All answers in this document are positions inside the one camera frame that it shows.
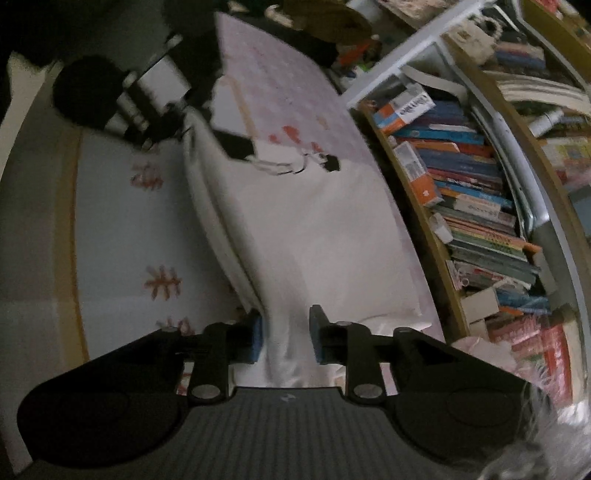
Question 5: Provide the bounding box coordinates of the small white plastic case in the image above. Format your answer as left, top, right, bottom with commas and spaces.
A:
429, 213, 453, 244

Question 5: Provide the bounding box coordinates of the white paged lying book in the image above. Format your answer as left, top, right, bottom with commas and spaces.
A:
404, 65, 467, 93

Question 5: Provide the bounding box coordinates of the white shelf post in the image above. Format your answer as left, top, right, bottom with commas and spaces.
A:
344, 0, 490, 109

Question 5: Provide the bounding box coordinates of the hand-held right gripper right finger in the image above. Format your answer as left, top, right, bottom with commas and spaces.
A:
308, 305, 467, 401

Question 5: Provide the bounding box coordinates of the red printed packet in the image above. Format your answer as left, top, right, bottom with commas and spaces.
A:
489, 318, 575, 407

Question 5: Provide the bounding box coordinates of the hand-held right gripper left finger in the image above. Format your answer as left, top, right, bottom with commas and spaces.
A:
106, 309, 264, 401

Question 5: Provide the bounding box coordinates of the wooden bookshelf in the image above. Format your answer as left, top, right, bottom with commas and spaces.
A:
358, 0, 591, 416

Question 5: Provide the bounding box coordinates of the beige beaded handle bag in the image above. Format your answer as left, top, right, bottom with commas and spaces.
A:
450, 14, 502, 63

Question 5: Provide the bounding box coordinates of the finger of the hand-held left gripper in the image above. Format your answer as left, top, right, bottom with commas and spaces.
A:
115, 88, 191, 153

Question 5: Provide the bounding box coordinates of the orange tassel ornament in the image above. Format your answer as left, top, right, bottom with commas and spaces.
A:
339, 41, 379, 65

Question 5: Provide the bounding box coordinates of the flat white orange box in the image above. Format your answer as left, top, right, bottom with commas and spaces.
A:
392, 141, 443, 207

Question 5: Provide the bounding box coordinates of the tall white orange box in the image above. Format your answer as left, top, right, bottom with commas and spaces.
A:
373, 88, 437, 134

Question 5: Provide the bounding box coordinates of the brown jacket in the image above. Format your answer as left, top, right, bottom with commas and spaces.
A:
281, 0, 375, 44

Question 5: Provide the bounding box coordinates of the row of books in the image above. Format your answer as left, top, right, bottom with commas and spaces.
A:
369, 41, 591, 333

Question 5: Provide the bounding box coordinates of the cream printed t-shirt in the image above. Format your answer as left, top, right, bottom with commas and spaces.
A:
182, 108, 446, 398

